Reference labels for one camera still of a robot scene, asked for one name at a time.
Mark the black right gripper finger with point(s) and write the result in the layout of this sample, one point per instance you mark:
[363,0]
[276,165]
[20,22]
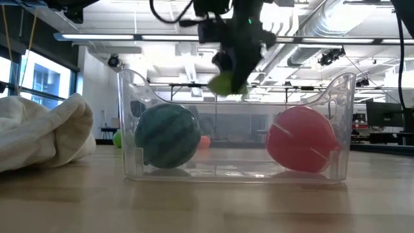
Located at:
[223,61]
[246,64]

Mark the light green toy cabbage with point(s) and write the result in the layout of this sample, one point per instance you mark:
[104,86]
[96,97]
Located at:
[221,84]

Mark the orange toy fruit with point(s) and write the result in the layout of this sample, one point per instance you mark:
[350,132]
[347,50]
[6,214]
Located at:
[205,142]

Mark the striped toy watermelon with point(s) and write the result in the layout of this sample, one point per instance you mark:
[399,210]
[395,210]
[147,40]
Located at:
[166,136]

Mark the clear plastic container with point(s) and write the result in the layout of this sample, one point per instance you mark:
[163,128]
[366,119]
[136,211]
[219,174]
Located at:
[233,174]

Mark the smooth green toy fruit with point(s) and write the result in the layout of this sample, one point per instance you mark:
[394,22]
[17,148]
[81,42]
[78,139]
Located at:
[116,139]

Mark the black ceiling spotlight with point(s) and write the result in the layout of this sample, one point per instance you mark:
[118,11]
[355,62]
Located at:
[113,60]

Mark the long ceiling light strip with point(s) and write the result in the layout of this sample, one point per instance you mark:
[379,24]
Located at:
[97,37]

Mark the black computer monitor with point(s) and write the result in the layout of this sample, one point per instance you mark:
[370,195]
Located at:
[383,114]

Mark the white checked cloth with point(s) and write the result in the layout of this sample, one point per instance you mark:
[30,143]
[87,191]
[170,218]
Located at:
[42,132]

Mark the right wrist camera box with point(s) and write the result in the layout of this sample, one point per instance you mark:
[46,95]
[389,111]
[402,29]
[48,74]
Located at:
[211,30]

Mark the silver ventilation duct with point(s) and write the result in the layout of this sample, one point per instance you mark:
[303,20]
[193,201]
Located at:
[315,26]

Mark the black ceiling camera cluster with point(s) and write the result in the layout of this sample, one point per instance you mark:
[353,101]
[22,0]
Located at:
[330,56]

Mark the window with dark frame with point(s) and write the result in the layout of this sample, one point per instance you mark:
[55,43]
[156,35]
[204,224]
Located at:
[45,81]

